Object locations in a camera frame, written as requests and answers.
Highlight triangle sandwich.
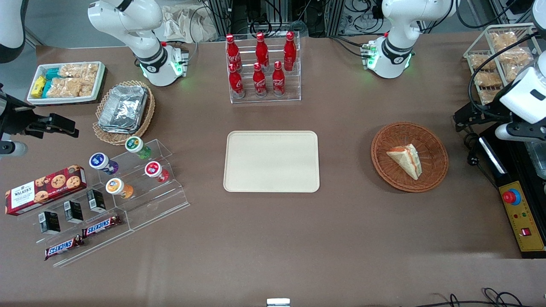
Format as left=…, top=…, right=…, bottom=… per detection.
left=386, top=144, right=423, bottom=181

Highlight brown round wicker basket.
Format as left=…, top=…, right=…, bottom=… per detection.
left=371, top=122, right=449, bottom=193

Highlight white rectangular snack tray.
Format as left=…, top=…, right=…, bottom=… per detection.
left=26, top=61, right=107, bottom=105

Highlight light oval wicker basket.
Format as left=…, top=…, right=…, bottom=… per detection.
left=93, top=80, right=156, bottom=146

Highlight beige plastic tray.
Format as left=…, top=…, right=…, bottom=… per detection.
left=223, top=130, right=320, bottom=193

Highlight clear bag of rice crackers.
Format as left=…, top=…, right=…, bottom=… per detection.
left=473, top=70, right=502, bottom=89
left=78, top=77, right=97, bottom=97
left=469, top=53, right=498, bottom=70
left=59, top=64, right=100, bottom=80
left=488, top=32, right=519, bottom=50
left=505, top=64, right=526, bottom=82
left=46, top=77, right=81, bottom=98
left=499, top=46, right=534, bottom=65
left=479, top=89, right=500, bottom=105

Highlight yellow snack packet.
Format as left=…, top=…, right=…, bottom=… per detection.
left=30, top=75, right=47, bottom=98

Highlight black equipment base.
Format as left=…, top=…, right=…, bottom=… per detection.
left=479, top=124, right=546, bottom=259

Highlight purple lid cup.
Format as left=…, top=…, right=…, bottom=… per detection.
left=89, top=152, right=119, bottom=176

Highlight red cookie box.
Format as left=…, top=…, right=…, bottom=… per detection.
left=5, top=165, right=87, bottom=217

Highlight stack of foil containers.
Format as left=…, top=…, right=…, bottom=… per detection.
left=98, top=85, right=148, bottom=134

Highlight red emergency stop button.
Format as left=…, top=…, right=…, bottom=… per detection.
left=502, top=189, right=522, bottom=206

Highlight green lid cup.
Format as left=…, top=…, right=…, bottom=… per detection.
left=125, top=136, right=152, bottom=160

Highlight orange lid cup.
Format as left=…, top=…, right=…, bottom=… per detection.
left=105, top=177, right=134, bottom=200

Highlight small black box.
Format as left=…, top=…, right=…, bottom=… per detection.
left=64, top=200, right=84, bottom=224
left=38, top=211, right=61, bottom=235
left=86, top=188, right=107, bottom=213

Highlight yellow control box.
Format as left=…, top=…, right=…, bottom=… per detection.
left=498, top=181, right=546, bottom=252

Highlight red lid cup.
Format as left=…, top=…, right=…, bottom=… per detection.
left=144, top=161, right=170, bottom=183

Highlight brown chocolate bar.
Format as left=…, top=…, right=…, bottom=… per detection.
left=44, top=235, right=85, bottom=261
left=81, top=214, right=122, bottom=238

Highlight clear acrylic stepped stand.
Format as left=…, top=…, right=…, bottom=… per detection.
left=96, top=138, right=191, bottom=232
left=19, top=188, right=134, bottom=269

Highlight white crumpled plastic bag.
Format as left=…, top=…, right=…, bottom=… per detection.
left=161, top=5, right=219, bottom=43

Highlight clear acrylic bottle rack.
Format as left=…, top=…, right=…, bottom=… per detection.
left=225, top=32, right=302, bottom=104

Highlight red cola bottle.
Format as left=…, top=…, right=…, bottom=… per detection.
left=229, top=64, right=245, bottom=99
left=253, top=63, right=268, bottom=98
left=255, top=32, right=270, bottom=69
left=283, top=31, right=297, bottom=71
left=226, top=34, right=241, bottom=71
left=272, top=61, right=286, bottom=97

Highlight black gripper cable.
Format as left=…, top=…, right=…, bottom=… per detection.
left=468, top=31, right=541, bottom=112

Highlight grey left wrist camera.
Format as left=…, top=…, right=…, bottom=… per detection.
left=495, top=122, right=546, bottom=142

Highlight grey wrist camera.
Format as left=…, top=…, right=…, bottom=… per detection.
left=495, top=122, right=546, bottom=142
left=0, top=141, right=29, bottom=157

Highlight black plug with cable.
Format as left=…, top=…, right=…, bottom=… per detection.
left=463, top=132, right=500, bottom=189

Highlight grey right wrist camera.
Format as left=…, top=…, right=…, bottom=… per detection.
left=0, top=141, right=29, bottom=157

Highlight white wire basket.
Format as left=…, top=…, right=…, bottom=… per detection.
left=463, top=23, right=541, bottom=106

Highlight black floor cables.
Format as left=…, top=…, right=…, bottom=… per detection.
left=399, top=287, right=546, bottom=307

